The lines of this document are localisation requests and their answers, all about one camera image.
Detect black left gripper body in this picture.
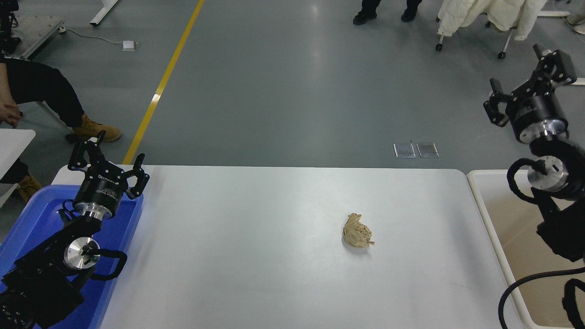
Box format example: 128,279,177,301
73,165,129,213

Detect grey metal platform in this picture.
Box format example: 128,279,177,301
0,14,65,60

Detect wheeled chair under coat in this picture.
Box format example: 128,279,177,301
434,18,517,60

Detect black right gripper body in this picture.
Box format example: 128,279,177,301
507,93,567,142

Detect large pale bin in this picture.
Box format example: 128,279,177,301
466,169,585,329

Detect tan paper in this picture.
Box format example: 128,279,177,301
342,213,376,249

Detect white floor cable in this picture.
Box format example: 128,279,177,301
58,26,124,46

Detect black equipment on platform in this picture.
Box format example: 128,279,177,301
0,0,21,53

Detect white side table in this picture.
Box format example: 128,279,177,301
0,129,36,208

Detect person's left hand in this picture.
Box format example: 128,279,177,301
0,101,21,129

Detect grey wheeled office chair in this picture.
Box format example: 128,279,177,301
18,100,77,145

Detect blue plastic tray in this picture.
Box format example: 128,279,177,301
0,185,144,329

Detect white padded coat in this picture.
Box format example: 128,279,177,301
436,0,547,42

